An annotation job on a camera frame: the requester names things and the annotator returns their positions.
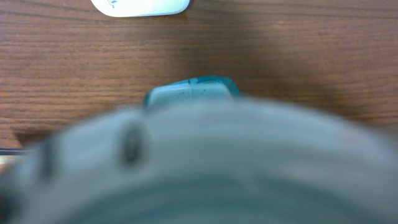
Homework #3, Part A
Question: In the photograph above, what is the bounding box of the teal mouthwash bottle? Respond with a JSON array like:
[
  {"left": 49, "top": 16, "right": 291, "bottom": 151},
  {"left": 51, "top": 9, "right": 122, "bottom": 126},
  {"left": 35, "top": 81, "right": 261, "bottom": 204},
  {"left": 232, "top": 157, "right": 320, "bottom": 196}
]
[{"left": 0, "top": 75, "right": 398, "bottom": 224}]

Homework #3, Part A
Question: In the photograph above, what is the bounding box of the white barcode scanner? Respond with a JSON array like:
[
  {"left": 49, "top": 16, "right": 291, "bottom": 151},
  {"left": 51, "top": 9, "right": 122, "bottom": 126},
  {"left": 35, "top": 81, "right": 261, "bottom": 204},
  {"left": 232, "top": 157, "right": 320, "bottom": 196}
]
[{"left": 91, "top": 0, "right": 190, "bottom": 17}]

